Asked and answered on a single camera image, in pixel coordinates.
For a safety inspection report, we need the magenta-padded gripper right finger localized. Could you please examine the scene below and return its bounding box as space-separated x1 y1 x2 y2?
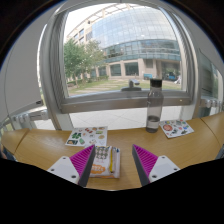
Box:
131 143 181 187

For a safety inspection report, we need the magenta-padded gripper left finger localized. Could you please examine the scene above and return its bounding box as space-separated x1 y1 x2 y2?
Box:
46 143 98 188

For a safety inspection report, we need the sticker sheet with green mittens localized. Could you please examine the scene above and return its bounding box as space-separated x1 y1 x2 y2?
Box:
64 125 109 148

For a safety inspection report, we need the sticker sheet with red circle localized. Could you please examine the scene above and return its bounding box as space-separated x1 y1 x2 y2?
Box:
158 119 195 139

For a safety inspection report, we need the clear grey drink bottle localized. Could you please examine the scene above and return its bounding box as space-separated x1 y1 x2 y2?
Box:
145 78 165 134

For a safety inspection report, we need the single white power socket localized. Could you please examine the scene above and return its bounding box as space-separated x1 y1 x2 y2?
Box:
40 109 50 121

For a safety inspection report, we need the white socket row by window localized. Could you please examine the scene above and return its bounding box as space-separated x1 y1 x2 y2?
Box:
199 98 224 109

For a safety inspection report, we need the white socket cluster on rail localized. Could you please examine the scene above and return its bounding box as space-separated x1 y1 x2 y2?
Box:
11 113 38 130

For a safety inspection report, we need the grey window handle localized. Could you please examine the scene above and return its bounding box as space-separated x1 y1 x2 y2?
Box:
120 78 143 92

